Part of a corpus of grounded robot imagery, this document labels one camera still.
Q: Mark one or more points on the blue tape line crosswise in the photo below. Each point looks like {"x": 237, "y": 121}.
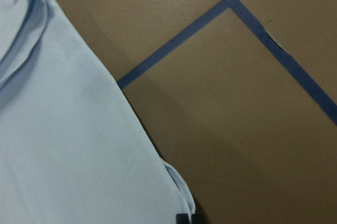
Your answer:
{"x": 173, "y": 43}

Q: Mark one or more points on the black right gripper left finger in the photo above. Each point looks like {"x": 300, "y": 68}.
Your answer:
{"x": 182, "y": 219}

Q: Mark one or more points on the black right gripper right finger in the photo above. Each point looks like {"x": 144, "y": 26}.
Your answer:
{"x": 197, "y": 219}

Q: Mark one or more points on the light blue t-shirt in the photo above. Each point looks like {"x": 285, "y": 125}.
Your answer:
{"x": 72, "y": 149}

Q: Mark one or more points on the blue tape line lengthwise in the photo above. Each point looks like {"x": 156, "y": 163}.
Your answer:
{"x": 301, "y": 76}

